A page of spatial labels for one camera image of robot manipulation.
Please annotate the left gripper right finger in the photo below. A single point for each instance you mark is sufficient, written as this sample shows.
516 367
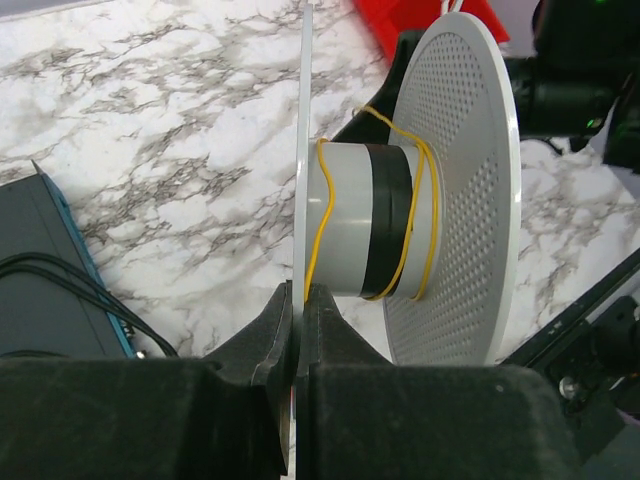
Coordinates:
361 417

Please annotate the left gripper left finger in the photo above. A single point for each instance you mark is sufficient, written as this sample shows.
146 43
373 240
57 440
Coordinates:
222 416

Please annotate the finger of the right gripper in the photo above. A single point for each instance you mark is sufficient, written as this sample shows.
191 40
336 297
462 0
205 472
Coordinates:
365 128

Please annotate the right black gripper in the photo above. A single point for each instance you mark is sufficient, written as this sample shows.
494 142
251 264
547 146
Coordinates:
573 104

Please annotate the white cable spool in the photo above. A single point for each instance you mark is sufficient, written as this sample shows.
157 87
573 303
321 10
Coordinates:
435 245

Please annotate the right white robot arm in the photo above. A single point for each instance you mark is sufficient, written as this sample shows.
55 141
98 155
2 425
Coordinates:
450 86

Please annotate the red plastic bin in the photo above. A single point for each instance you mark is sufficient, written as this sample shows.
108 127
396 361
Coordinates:
387 19

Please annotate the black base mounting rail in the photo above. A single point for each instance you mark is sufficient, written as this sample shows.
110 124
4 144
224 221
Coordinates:
590 356

